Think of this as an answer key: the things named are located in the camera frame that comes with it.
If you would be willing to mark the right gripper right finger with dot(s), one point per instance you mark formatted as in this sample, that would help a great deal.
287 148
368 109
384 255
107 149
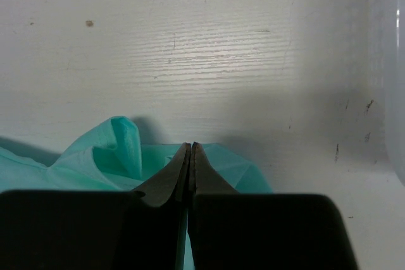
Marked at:
231 230

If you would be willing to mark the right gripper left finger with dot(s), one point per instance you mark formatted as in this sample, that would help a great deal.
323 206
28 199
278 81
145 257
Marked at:
143 228

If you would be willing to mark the teal t shirt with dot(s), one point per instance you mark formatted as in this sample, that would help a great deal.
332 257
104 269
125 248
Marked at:
111 157

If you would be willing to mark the white plastic basket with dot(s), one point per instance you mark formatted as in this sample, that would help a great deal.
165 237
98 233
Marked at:
393 82

